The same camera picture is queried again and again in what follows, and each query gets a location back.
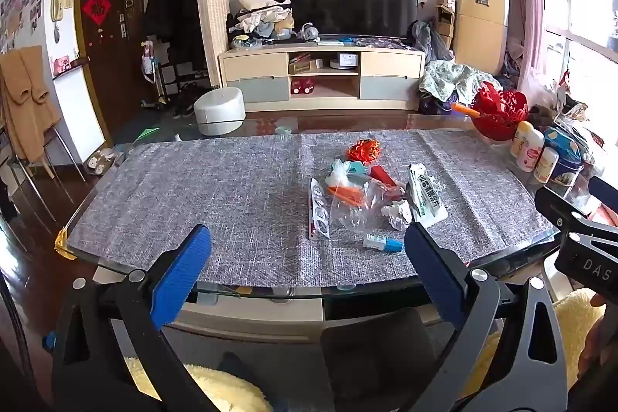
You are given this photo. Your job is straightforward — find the white green medicine box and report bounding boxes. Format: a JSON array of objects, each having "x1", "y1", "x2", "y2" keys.
[{"x1": 407, "y1": 163, "x2": 444, "y2": 228}]

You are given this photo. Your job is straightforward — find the wall photo collage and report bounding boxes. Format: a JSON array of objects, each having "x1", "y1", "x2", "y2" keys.
[{"x1": 0, "y1": 0, "x2": 46, "y2": 53}]

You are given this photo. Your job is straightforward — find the white round stool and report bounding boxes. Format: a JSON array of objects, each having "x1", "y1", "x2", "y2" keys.
[{"x1": 193, "y1": 87, "x2": 245, "y2": 136}]

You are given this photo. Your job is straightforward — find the yellow table corner guard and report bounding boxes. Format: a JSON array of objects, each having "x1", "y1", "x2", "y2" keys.
[{"x1": 54, "y1": 227, "x2": 79, "y2": 259}]

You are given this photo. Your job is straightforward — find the blue round tin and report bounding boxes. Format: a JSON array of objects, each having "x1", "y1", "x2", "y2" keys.
[{"x1": 543, "y1": 127, "x2": 585, "y2": 195}]

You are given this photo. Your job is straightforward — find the black flat television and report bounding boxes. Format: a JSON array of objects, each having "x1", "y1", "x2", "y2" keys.
[{"x1": 289, "y1": 0, "x2": 420, "y2": 40}]

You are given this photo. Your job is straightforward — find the cream folding screen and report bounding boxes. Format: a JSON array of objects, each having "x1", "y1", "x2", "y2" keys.
[{"x1": 192, "y1": 0, "x2": 230, "y2": 87}]

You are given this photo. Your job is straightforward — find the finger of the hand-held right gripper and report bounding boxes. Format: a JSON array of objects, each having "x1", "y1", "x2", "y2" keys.
[
  {"x1": 586, "y1": 175, "x2": 618, "y2": 228},
  {"x1": 534, "y1": 187, "x2": 596, "y2": 232}
]

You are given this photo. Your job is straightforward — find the dark hanging coats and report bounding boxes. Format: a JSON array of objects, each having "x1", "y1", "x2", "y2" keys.
[{"x1": 143, "y1": 0, "x2": 208, "y2": 72}]

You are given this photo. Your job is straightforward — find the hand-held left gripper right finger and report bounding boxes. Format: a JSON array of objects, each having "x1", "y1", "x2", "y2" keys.
[{"x1": 404, "y1": 221, "x2": 569, "y2": 412}]

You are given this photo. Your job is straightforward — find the beige jacket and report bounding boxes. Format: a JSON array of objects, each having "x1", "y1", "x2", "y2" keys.
[{"x1": 0, "y1": 45, "x2": 61, "y2": 162}]

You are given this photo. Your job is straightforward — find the pair of plush slippers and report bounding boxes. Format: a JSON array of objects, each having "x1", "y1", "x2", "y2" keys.
[{"x1": 87, "y1": 150, "x2": 119, "y2": 174}]

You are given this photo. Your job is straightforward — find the person's right hand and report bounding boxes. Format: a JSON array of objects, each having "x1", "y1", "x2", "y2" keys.
[{"x1": 577, "y1": 293, "x2": 618, "y2": 393}]

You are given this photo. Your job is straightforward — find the clear plastic bag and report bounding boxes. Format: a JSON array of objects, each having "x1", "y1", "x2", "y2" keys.
[{"x1": 328, "y1": 158, "x2": 411, "y2": 241}]

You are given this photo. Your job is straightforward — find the kids scooter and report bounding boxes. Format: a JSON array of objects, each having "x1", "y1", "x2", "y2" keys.
[{"x1": 140, "y1": 40, "x2": 173, "y2": 110}]

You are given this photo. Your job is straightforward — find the grey woven table cloth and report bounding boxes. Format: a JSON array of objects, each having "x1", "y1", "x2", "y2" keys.
[{"x1": 66, "y1": 128, "x2": 556, "y2": 288}]

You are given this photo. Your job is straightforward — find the cream standing air conditioner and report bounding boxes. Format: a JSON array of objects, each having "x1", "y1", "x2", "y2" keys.
[{"x1": 454, "y1": 0, "x2": 510, "y2": 75}]

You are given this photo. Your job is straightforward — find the red rectangular block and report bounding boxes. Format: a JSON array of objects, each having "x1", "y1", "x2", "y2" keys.
[{"x1": 369, "y1": 165, "x2": 399, "y2": 189}]

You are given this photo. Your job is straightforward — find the red openwork basket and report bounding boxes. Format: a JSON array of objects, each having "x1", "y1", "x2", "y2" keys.
[{"x1": 470, "y1": 81, "x2": 529, "y2": 142}]

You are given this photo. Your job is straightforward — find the grey jacket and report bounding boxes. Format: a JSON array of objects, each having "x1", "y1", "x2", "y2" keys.
[{"x1": 408, "y1": 20, "x2": 453, "y2": 65}]

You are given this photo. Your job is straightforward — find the small cardboard box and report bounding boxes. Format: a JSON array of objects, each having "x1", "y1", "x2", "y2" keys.
[{"x1": 288, "y1": 57, "x2": 323, "y2": 75}]

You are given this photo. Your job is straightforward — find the pile of folded clothes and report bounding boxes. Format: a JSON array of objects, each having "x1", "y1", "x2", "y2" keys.
[{"x1": 227, "y1": 0, "x2": 295, "y2": 51}]

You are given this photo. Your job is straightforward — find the white blister pack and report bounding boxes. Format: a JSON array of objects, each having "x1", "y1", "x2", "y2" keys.
[{"x1": 308, "y1": 178, "x2": 331, "y2": 240}]

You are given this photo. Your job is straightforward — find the red diamond door sign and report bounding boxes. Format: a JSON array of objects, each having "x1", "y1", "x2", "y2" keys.
[{"x1": 82, "y1": 0, "x2": 113, "y2": 27}]

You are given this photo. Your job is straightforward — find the cream wooden television cabinet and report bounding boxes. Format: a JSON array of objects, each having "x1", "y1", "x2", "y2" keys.
[{"x1": 219, "y1": 42, "x2": 426, "y2": 111}]

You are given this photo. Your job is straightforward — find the crumpled red wrapper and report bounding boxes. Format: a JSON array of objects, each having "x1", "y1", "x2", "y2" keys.
[{"x1": 348, "y1": 139, "x2": 380, "y2": 165}]

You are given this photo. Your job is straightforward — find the metal frame chair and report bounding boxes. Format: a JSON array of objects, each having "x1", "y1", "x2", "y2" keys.
[{"x1": 10, "y1": 125, "x2": 88, "y2": 212}]

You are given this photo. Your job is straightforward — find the window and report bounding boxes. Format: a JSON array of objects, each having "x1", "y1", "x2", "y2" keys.
[{"x1": 538, "y1": 0, "x2": 618, "y2": 104}]

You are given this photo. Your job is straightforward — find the dark brown door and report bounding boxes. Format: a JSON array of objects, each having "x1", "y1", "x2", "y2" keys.
[{"x1": 75, "y1": 0, "x2": 146, "y2": 145}]

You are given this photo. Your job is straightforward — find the floral green blanket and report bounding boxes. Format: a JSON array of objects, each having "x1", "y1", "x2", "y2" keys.
[{"x1": 418, "y1": 59, "x2": 498, "y2": 104}]

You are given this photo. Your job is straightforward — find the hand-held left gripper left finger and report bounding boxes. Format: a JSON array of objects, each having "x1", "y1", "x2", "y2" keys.
[{"x1": 52, "y1": 224, "x2": 218, "y2": 412}]

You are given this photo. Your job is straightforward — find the small white blue box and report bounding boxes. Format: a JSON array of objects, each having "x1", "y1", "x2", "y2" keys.
[{"x1": 362, "y1": 233, "x2": 404, "y2": 253}]

